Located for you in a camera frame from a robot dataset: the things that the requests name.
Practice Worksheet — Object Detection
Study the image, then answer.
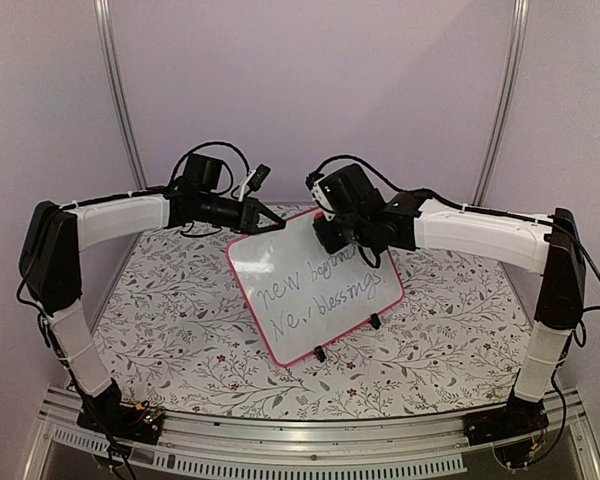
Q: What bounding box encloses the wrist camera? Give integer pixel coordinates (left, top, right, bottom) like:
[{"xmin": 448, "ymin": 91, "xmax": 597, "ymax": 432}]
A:
[
  {"xmin": 232, "ymin": 164, "xmax": 271, "ymax": 201},
  {"xmin": 305, "ymin": 171, "xmax": 335, "ymax": 221}
]

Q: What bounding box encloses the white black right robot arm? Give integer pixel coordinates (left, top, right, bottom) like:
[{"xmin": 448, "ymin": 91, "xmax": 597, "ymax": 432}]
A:
[{"xmin": 305, "ymin": 164, "xmax": 586, "ymax": 436}]

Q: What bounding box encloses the right aluminium corner post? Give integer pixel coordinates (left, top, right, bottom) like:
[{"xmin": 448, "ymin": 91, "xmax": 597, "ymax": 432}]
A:
[{"xmin": 472, "ymin": 0, "xmax": 529, "ymax": 205}]

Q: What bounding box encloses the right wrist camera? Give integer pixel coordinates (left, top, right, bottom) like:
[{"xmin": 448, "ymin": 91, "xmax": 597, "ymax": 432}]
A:
[{"xmin": 305, "ymin": 171, "xmax": 335, "ymax": 221}]

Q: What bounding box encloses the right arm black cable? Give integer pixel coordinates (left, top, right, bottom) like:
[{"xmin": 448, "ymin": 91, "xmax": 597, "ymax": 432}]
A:
[{"xmin": 305, "ymin": 154, "xmax": 600, "ymax": 314}]

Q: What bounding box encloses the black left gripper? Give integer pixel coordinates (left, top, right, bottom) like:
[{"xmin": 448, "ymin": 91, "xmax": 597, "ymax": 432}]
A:
[{"xmin": 199, "ymin": 193, "xmax": 287, "ymax": 236}]

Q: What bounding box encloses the floral patterned table mat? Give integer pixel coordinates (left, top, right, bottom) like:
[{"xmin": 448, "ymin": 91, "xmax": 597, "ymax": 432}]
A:
[{"xmin": 94, "ymin": 205, "xmax": 531, "ymax": 420}]

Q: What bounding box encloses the left aluminium corner post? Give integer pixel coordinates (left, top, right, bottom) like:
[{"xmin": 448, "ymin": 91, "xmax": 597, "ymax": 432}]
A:
[{"xmin": 93, "ymin": 0, "xmax": 147, "ymax": 189}]

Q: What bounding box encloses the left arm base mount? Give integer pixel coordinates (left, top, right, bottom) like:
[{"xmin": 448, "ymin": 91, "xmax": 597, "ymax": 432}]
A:
[{"xmin": 77, "ymin": 401, "xmax": 165, "ymax": 445}]

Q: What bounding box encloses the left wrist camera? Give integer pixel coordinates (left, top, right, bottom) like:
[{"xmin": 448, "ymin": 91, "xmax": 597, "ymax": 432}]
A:
[{"xmin": 232, "ymin": 164, "xmax": 271, "ymax": 201}]

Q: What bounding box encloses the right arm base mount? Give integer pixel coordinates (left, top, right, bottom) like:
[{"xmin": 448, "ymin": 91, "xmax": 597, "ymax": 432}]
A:
[{"xmin": 462, "ymin": 394, "xmax": 549, "ymax": 446}]

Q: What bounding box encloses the black whiteboard foot clip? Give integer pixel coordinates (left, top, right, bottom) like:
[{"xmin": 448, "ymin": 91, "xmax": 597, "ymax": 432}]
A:
[
  {"xmin": 314, "ymin": 345, "xmax": 326, "ymax": 363},
  {"xmin": 369, "ymin": 313, "xmax": 382, "ymax": 330}
]

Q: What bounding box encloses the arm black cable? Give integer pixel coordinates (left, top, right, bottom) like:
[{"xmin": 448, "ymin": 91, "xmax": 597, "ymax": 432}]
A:
[
  {"xmin": 169, "ymin": 141, "xmax": 251, "ymax": 199},
  {"xmin": 305, "ymin": 154, "xmax": 600, "ymax": 314}
]

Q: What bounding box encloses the pink framed whiteboard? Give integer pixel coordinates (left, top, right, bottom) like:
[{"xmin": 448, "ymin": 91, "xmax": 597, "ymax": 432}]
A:
[{"xmin": 226, "ymin": 208, "xmax": 405, "ymax": 367}]

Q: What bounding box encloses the aluminium corner post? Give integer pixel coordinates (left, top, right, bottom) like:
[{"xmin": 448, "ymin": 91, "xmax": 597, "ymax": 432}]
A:
[
  {"xmin": 93, "ymin": 0, "xmax": 147, "ymax": 189},
  {"xmin": 472, "ymin": 0, "xmax": 529, "ymax": 205}
]

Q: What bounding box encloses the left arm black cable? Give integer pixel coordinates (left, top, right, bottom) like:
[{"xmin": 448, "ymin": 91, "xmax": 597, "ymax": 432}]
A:
[{"xmin": 169, "ymin": 141, "xmax": 251, "ymax": 199}]

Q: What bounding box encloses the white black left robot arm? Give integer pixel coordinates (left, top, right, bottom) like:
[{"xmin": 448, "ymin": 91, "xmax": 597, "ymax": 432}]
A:
[{"xmin": 17, "ymin": 153, "xmax": 285, "ymax": 434}]

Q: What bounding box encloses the aluminium front rail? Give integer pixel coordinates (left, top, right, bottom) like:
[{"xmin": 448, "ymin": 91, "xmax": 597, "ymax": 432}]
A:
[{"xmin": 24, "ymin": 387, "xmax": 600, "ymax": 479}]

